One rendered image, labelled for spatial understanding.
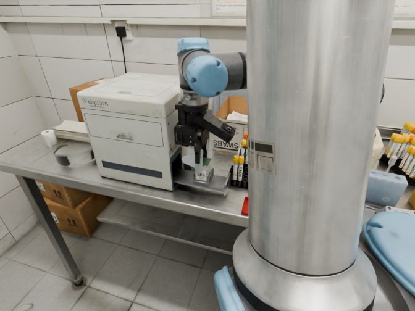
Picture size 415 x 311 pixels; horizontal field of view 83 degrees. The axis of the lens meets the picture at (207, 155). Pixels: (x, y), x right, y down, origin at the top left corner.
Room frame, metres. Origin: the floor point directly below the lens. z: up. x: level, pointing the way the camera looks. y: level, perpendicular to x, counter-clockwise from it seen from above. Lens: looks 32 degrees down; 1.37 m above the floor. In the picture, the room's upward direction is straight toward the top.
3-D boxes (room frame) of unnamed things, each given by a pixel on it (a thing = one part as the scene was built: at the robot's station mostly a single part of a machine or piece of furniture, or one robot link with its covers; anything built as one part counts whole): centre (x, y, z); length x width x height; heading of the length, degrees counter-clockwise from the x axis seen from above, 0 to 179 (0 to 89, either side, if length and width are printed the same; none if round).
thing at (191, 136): (0.60, 0.04, 1.10); 0.09 x 0.08 x 0.12; 73
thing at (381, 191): (0.53, -0.50, 0.92); 0.10 x 0.07 x 0.10; 65
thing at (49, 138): (0.89, 0.68, 0.90); 0.06 x 0.06 x 0.06; 73
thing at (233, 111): (0.94, -0.18, 0.95); 0.29 x 0.25 x 0.15; 163
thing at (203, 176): (0.59, 0.01, 0.95); 0.05 x 0.04 x 0.06; 163
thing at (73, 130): (0.97, 0.59, 0.90); 0.25 x 0.11 x 0.05; 73
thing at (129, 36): (1.33, 0.42, 1.29); 0.09 x 0.01 x 0.09; 73
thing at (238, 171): (0.63, -0.16, 0.93); 0.17 x 0.09 x 0.11; 73
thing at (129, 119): (0.74, 0.19, 1.03); 0.31 x 0.27 x 0.30; 73
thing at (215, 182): (0.60, 0.03, 0.92); 0.21 x 0.07 x 0.05; 73
